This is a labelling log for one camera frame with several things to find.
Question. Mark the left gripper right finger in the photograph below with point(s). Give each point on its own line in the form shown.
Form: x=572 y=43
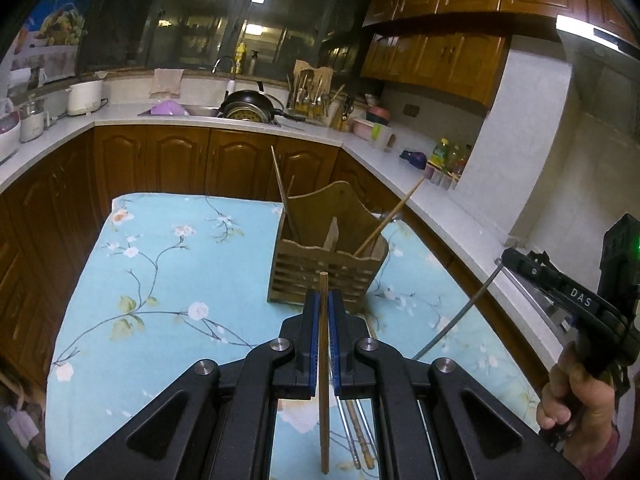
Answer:
x=433 y=420

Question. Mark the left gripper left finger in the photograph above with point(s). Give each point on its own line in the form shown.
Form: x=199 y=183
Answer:
x=215 y=421

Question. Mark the carved wooden chopstick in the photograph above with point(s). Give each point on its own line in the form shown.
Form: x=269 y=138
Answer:
x=323 y=373

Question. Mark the light wooden chopstick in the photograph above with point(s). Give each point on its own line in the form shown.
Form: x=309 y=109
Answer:
x=284 y=197

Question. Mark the person right hand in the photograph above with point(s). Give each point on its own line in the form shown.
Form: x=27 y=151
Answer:
x=584 y=405

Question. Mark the floral blue tablecloth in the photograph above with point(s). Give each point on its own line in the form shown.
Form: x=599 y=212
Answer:
x=174 y=278

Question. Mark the wooden utensil holder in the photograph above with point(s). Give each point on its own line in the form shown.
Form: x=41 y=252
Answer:
x=330 y=231

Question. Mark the green bottle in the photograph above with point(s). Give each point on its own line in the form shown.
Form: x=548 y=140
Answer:
x=439 y=155

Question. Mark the range hood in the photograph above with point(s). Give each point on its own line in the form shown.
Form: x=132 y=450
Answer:
x=575 y=34

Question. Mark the black wok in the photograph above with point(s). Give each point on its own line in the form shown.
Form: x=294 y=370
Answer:
x=253 y=105

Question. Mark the countertop utensil rack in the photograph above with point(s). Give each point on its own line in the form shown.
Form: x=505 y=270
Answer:
x=311 y=95

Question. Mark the white round cooker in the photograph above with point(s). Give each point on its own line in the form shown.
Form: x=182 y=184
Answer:
x=84 y=97

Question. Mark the white rice cooker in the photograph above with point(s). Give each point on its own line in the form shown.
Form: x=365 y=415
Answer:
x=10 y=126

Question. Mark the tropical fruit poster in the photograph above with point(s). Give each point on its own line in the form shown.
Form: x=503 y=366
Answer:
x=49 y=40

